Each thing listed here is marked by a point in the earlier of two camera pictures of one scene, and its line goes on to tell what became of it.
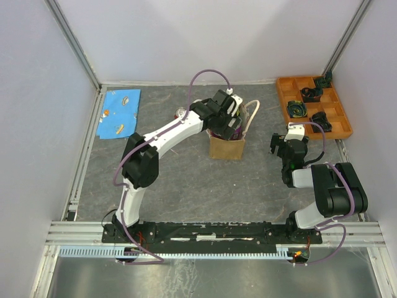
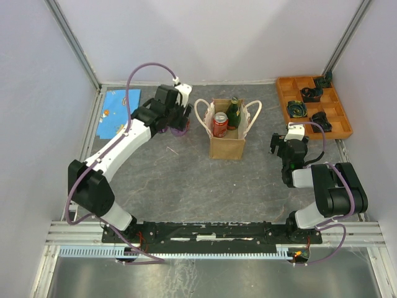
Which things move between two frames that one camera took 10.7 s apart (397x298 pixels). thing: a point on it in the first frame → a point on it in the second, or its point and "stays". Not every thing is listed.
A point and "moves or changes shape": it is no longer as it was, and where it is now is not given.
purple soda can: [237, 133] moves or changes shape
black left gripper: [226, 131] → [180, 123]
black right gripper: [277, 140] stays
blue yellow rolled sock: [296, 108] stays
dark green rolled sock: [324, 82] stays
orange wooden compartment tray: [304, 102] stays
